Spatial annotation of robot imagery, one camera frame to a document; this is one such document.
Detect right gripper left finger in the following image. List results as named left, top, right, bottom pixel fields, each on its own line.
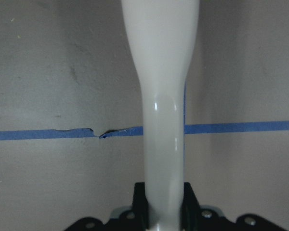
left=132, top=182, right=149, bottom=229

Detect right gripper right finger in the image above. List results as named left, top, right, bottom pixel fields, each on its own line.
left=181, top=182, right=200, bottom=229

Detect beige hand brush black bristles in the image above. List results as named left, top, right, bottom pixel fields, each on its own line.
left=121, top=0, right=199, bottom=231

